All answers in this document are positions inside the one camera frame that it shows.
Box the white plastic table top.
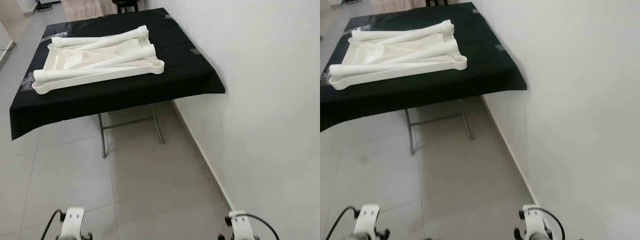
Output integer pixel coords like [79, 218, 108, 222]
[327, 31, 469, 92]
[31, 36, 166, 96]

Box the beige checked cloth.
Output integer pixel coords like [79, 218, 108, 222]
[60, 0, 108, 22]
[372, 0, 426, 15]

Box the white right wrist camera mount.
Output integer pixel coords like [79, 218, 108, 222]
[520, 204, 551, 240]
[227, 210, 258, 240]

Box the clear tape patch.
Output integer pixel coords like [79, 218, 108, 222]
[17, 74, 40, 95]

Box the grey metal table frame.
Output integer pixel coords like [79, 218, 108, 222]
[97, 102, 165, 159]
[404, 99, 473, 155]

